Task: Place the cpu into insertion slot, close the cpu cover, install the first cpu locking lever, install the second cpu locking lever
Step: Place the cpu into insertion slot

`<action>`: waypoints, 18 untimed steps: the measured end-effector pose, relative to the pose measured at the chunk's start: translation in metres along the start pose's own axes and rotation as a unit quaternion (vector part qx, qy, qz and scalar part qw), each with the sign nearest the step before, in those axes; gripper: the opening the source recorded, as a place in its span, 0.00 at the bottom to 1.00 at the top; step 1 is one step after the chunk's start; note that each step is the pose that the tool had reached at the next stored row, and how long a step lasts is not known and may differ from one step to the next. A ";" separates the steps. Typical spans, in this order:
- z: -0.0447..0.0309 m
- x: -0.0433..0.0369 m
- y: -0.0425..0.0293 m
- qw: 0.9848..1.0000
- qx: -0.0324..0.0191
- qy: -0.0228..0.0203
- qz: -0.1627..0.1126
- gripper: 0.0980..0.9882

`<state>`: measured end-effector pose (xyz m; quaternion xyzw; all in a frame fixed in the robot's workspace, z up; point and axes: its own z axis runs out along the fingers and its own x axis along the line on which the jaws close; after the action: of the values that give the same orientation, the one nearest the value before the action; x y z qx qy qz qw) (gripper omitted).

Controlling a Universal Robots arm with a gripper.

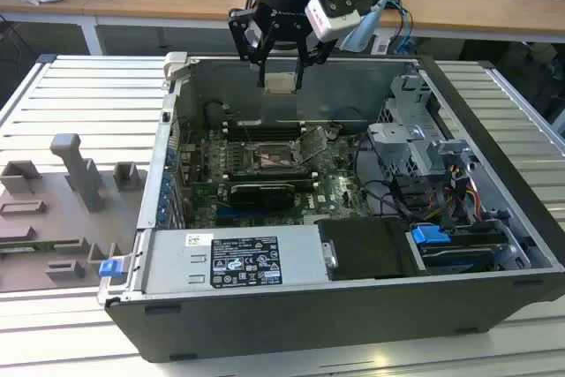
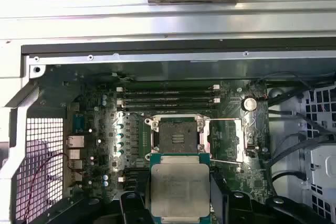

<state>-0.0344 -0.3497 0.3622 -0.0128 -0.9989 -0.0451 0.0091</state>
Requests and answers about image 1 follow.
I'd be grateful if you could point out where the black wire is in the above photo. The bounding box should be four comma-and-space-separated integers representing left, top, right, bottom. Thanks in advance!
359, 178, 417, 220

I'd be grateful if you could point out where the green motherboard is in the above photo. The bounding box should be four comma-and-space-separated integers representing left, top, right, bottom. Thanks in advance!
176, 123, 376, 229

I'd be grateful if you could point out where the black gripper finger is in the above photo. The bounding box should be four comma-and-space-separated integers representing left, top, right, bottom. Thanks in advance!
294, 34, 333, 90
228, 7, 278, 88

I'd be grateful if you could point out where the RAM slot bank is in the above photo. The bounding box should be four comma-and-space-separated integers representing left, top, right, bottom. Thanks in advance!
223, 119, 306, 140

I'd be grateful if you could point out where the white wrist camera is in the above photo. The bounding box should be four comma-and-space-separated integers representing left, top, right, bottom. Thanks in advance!
305, 0, 361, 42

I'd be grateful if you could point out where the yellow red wire bundle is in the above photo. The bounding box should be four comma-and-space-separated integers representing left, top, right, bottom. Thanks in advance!
444, 163, 483, 220

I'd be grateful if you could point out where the metal drive cage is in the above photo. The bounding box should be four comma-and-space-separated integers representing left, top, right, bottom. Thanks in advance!
365, 72, 478, 177

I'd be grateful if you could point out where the hard disk in blue carrier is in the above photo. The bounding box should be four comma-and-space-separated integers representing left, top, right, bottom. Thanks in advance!
408, 222, 509, 275

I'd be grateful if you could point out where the grey power supply unit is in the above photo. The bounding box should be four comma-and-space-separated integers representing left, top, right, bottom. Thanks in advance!
143, 224, 330, 295

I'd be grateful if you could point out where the black plastic shroud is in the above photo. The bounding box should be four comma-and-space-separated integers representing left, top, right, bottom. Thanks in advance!
317, 217, 421, 282

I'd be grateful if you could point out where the grey case handle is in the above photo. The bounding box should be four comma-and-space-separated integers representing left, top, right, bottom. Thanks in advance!
162, 51, 191, 83

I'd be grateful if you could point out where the blue cable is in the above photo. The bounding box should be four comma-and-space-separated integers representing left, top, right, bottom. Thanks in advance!
387, 0, 417, 57

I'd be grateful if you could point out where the black PC case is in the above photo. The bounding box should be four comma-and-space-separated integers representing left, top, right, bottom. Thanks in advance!
97, 50, 565, 363

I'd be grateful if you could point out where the blue case latch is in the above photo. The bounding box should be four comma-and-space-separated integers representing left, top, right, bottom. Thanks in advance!
99, 260, 122, 279

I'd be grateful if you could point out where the CPU socket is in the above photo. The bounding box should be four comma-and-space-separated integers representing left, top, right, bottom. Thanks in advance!
249, 140, 310, 173

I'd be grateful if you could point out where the silver CPU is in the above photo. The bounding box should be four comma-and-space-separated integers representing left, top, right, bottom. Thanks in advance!
263, 71, 297, 95

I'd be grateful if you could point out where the grey parts rack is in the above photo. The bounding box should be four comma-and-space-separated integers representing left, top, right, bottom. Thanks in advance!
0, 132, 149, 294

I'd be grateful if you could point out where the black graphics card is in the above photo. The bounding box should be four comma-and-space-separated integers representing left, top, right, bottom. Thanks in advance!
229, 181, 295, 211

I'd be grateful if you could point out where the green RAM stick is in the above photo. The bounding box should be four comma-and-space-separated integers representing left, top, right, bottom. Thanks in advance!
0, 240, 59, 252

